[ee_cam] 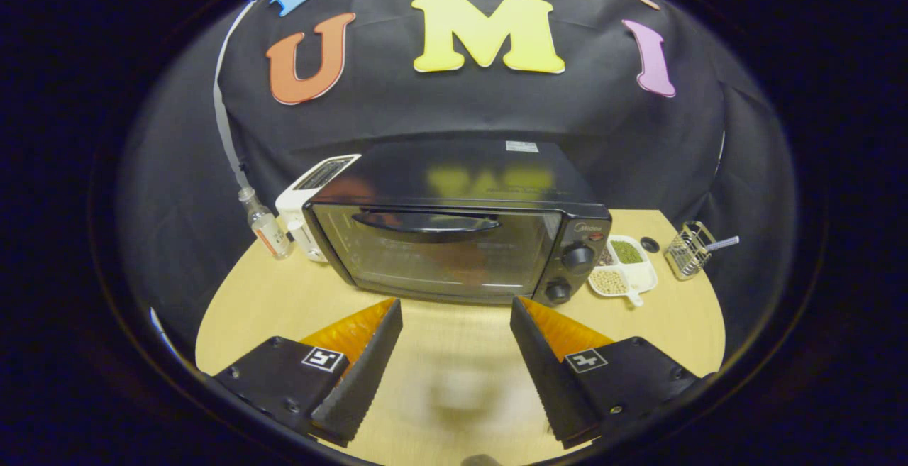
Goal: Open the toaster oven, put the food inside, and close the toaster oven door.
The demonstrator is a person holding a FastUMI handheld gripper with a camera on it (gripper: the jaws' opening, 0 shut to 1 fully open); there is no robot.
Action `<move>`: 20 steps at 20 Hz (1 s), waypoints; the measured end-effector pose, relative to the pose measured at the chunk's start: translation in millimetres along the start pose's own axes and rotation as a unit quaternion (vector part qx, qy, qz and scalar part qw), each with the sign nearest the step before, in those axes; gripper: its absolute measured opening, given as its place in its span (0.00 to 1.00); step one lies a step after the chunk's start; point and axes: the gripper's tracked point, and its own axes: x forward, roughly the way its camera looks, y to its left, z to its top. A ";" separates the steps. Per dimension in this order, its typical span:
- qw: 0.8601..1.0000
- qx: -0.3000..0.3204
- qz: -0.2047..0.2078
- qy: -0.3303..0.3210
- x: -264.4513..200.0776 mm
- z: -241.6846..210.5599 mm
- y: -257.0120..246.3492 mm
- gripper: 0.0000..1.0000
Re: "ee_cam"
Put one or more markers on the black toaster oven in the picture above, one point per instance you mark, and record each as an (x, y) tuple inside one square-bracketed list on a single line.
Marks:
[(461, 175)]

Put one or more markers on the white divided bean dish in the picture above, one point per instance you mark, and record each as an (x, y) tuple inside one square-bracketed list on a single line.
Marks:
[(624, 267)]

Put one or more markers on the small black disc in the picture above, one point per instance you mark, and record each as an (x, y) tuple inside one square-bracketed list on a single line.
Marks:
[(650, 245)]

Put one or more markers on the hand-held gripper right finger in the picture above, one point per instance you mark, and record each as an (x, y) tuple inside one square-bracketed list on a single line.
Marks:
[(543, 374)]

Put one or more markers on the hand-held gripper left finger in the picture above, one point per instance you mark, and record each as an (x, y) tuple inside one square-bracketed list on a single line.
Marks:
[(365, 374)]

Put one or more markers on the clear glass bottle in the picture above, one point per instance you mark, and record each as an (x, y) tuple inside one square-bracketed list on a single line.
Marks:
[(266, 228)]

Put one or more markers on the silver spoon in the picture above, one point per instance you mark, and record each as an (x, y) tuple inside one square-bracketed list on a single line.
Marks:
[(725, 242)]

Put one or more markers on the white pop-up toaster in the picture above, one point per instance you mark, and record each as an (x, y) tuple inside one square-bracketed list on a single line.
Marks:
[(294, 211)]

